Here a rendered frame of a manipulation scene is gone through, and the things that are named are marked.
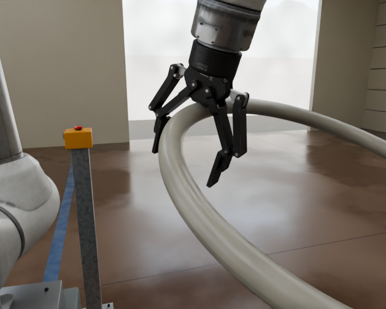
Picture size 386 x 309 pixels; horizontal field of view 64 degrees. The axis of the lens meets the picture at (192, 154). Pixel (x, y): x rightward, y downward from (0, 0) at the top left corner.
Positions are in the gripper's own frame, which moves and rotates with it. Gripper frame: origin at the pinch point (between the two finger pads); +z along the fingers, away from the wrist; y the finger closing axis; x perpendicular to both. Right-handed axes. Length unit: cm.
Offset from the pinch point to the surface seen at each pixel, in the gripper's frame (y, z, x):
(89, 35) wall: -455, 118, 367
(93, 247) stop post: -59, 104, 41
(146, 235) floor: -81, 171, 123
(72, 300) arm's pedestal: -14.3, 46.0, -9.8
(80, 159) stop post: -77, 60, 43
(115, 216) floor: -128, 191, 136
